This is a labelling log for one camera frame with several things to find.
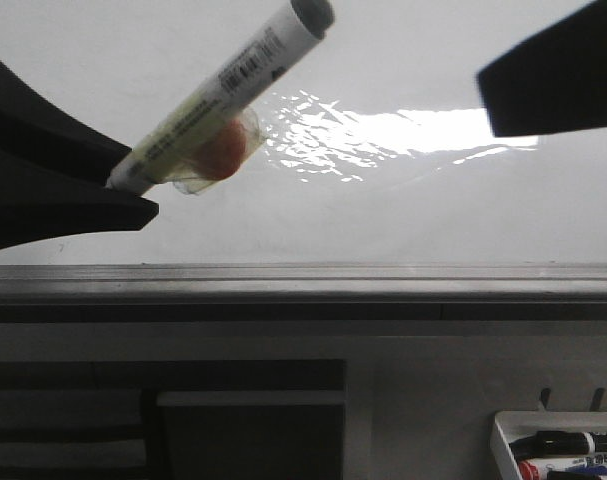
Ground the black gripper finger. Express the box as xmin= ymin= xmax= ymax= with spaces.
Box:
xmin=0 ymin=61 xmax=159 ymax=250
xmin=477 ymin=1 xmax=607 ymax=137

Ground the white black whiteboard marker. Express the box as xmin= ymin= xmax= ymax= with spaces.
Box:
xmin=106 ymin=1 xmax=335 ymax=196

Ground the white whiteboard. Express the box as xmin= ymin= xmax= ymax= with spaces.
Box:
xmin=0 ymin=1 xmax=607 ymax=265

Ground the dark cabinet with white shelf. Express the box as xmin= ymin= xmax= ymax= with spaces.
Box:
xmin=0 ymin=360 xmax=346 ymax=479

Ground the white marker tray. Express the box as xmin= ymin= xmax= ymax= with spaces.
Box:
xmin=490 ymin=411 xmax=607 ymax=479

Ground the black capped marker in tray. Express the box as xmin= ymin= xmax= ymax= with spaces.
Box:
xmin=509 ymin=430 xmax=607 ymax=460

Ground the blue marker in tray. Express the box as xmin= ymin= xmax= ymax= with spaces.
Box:
xmin=547 ymin=464 xmax=607 ymax=480

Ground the red capped marker in tray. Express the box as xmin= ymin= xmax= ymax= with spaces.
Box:
xmin=517 ymin=454 xmax=607 ymax=479

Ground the grey aluminium whiteboard frame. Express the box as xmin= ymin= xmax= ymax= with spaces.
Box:
xmin=0 ymin=263 xmax=607 ymax=323

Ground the left black wall hook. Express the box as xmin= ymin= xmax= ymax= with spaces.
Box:
xmin=538 ymin=387 xmax=551 ymax=411

